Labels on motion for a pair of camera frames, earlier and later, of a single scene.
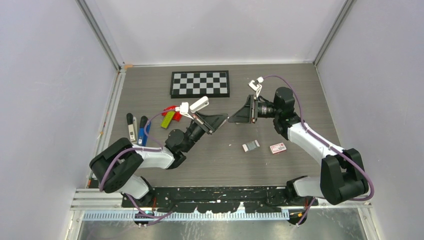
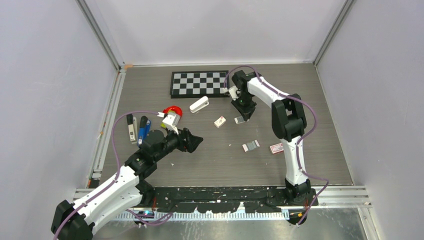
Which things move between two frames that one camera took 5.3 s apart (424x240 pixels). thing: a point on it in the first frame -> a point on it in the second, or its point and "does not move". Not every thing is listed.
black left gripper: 210,122 -> 191,141
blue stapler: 142,137 does not move
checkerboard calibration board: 197,84 does not move
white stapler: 199,104 does not move
